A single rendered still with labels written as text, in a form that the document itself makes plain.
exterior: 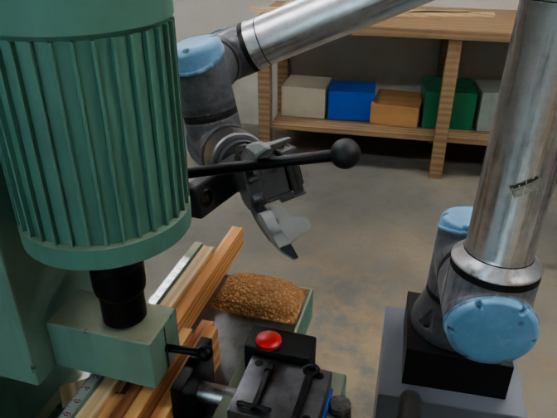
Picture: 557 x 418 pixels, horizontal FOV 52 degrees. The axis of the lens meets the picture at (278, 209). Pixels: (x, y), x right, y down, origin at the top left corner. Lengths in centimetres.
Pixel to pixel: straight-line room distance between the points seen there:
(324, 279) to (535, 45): 178
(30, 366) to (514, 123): 72
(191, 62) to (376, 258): 189
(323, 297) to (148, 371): 175
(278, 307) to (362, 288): 159
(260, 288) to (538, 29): 54
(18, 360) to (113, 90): 37
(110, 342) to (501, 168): 61
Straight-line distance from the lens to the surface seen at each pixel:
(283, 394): 65
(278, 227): 75
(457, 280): 101
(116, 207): 54
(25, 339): 71
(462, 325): 100
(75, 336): 72
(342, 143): 64
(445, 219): 117
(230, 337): 87
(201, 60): 90
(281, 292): 90
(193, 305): 88
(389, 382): 131
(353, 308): 235
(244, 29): 103
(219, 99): 91
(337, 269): 256
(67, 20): 48
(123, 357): 70
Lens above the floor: 148
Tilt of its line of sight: 29 degrees down
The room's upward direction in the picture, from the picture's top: straight up
